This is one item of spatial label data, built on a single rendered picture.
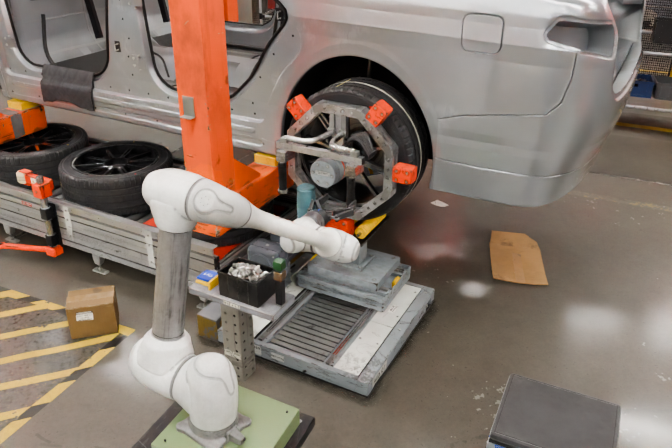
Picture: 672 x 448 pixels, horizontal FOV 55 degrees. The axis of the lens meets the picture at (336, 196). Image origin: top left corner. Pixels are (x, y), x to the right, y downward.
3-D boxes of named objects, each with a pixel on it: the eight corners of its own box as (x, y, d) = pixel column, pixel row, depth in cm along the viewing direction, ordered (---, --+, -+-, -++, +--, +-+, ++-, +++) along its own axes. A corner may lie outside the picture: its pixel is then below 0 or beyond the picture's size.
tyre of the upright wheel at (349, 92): (335, 211, 346) (447, 191, 310) (313, 229, 327) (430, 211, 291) (292, 95, 331) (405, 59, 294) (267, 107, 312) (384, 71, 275)
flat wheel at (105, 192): (43, 215, 371) (36, 178, 361) (92, 170, 430) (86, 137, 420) (155, 221, 366) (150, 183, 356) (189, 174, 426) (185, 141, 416)
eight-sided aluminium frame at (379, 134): (395, 223, 300) (400, 111, 277) (389, 229, 295) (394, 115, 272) (295, 198, 323) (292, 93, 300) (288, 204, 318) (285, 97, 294)
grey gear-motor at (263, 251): (318, 272, 353) (318, 216, 338) (277, 312, 320) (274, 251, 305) (290, 264, 361) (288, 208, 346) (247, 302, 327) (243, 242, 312)
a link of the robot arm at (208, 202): (258, 196, 193) (221, 184, 199) (227, 183, 177) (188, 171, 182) (243, 237, 192) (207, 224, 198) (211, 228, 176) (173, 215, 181)
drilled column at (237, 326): (256, 369, 294) (251, 292, 276) (243, 382, 286) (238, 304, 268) (238, 362, 298) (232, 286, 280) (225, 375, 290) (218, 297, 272)
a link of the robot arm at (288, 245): (295, 235, 248) (325, 245, 243) (273, 253, 235) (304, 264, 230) (296, 210, 243) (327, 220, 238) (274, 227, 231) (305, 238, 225)
